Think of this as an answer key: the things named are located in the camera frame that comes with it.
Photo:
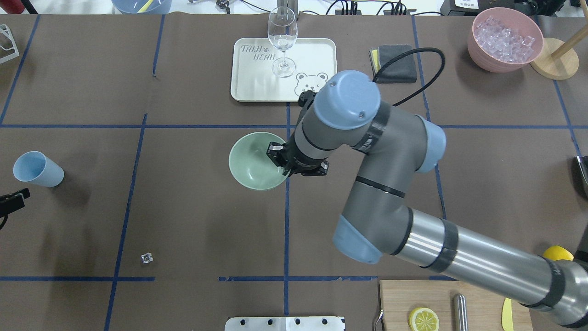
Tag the green bowl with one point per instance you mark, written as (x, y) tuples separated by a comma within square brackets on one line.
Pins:
[(250, 165)]

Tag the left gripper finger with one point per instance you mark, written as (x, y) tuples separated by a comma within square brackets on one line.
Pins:
[(10, 203)]

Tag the cream bear tray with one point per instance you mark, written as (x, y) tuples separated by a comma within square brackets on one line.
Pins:
[(254, 81)]

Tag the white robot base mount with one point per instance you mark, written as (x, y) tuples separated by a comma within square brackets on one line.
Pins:
[(286, 323)]

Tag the blue bowl with fork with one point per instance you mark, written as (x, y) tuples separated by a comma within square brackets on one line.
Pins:
[(132, 6)]

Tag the steel muddler black cap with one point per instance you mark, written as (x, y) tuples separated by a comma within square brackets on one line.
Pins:
[(460, 313)]

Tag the yellow lemon front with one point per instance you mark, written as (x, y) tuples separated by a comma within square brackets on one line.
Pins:
[(557, 253)]

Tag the white wire dish rack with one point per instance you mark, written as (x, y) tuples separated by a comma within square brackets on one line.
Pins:
[(8, 46)]

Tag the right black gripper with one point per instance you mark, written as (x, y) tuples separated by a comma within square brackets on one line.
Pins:
[(297, 164)]

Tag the yellow plastic fork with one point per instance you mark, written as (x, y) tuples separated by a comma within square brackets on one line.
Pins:
[(145, 6)]

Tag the wooden stand with pole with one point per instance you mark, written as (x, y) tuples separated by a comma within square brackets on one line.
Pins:
[(558, 60)]

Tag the wooden cutting board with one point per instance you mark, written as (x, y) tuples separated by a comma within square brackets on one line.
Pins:
[(399, 297)]

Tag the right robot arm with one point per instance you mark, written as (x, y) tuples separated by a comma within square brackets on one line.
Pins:
[(375, 221)]

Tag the yellow plastic knife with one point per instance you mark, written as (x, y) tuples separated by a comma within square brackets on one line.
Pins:
[(507, 315)]

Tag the pink bowl of ice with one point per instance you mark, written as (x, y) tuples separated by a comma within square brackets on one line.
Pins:
[(502, 40)]

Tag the clear wine glass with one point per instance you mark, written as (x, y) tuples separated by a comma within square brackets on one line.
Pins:
[(282, 32)]

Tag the lemon half slice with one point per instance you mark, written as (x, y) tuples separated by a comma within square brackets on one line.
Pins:
[(423, 319)]

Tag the loose ice cube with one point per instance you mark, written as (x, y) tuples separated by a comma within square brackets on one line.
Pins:
[(146, 258)]

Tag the light blue cup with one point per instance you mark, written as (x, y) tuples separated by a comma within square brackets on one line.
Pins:
[(35, 168)]

